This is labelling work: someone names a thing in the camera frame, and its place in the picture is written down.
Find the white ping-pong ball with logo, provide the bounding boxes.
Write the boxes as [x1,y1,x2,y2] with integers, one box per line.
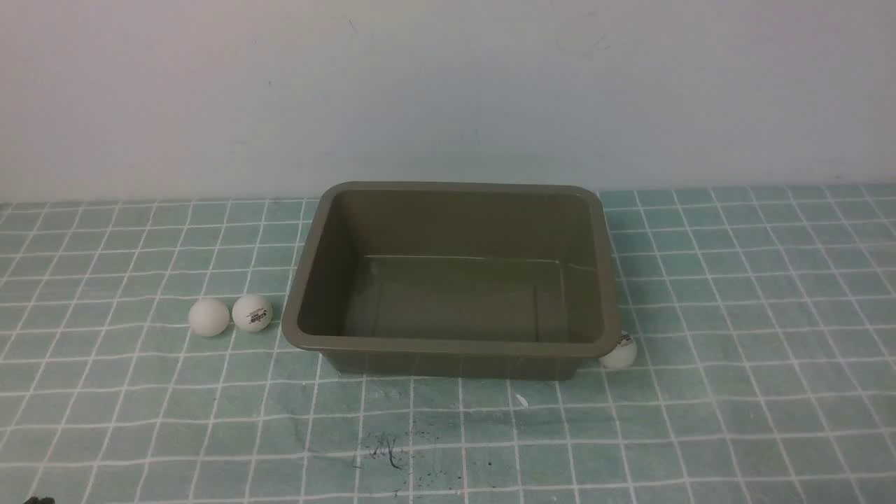
[231,294,273,333]

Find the olive green plastic bin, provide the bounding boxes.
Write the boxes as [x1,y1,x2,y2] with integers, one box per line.
[281,181,622,380]

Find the plain white ping-pong ball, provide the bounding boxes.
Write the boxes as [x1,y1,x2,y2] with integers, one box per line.
[188,299,230,337]

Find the green checkered tablecloth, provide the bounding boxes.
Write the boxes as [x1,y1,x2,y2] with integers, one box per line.
[1,183,895,503]

